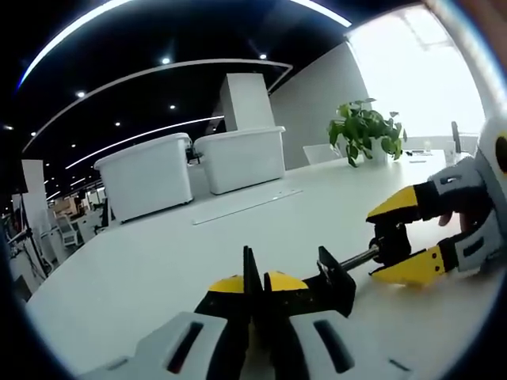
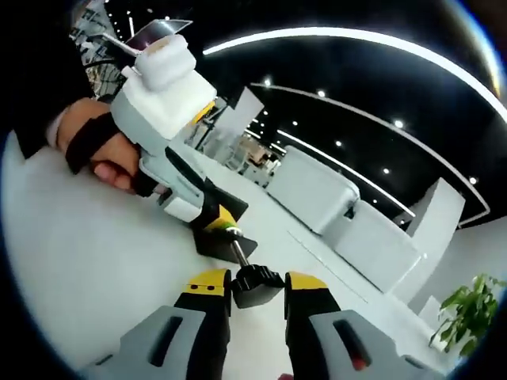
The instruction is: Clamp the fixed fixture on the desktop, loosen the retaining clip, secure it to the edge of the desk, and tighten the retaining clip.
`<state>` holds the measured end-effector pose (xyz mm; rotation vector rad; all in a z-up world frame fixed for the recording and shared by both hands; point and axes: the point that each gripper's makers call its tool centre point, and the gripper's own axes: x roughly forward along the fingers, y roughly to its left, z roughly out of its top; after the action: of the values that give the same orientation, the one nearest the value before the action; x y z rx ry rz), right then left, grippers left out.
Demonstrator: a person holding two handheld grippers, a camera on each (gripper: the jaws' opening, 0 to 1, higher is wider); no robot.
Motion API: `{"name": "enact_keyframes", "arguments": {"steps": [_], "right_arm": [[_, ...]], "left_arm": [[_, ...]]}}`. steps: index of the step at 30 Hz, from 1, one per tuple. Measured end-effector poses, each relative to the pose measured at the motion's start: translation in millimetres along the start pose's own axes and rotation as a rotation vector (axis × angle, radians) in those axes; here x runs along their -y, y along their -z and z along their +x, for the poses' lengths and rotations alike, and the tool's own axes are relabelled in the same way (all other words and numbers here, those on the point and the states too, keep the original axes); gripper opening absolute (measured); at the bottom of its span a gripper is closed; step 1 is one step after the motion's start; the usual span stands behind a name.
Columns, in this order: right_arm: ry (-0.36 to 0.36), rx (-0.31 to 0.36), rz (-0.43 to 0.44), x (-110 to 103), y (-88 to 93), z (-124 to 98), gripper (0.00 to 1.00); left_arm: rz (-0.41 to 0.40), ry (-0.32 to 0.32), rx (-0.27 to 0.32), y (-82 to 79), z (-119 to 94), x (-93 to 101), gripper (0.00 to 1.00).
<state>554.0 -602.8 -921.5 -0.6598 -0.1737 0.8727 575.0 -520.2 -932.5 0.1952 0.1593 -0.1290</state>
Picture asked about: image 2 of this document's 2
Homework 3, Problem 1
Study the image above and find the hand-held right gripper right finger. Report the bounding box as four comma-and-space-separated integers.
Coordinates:
284, 271, 441, 380

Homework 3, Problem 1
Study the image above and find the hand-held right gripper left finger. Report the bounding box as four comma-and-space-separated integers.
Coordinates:
82, 268, 233, 380

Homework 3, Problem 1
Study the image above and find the black pad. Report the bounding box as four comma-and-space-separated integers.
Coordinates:
193, 185, 286, 310

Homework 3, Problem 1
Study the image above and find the white desk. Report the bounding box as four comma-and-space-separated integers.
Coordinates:
0, 130, 456, 377

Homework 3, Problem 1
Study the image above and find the person's left hand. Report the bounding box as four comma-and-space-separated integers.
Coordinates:
55, 97, 159, 197

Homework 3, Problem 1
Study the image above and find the computer monitor on stand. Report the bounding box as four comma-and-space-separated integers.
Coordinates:
126, 21, 192, 53

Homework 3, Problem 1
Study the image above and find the white printed banner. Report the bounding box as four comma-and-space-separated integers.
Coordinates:
70, 0, 120, 98

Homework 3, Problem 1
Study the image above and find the green potted plant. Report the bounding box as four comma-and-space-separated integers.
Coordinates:
429, 272, 507, 358

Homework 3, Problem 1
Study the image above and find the white plastic storage box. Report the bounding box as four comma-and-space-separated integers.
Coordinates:
265, 145, 360, 235
318, 197, 422, 295

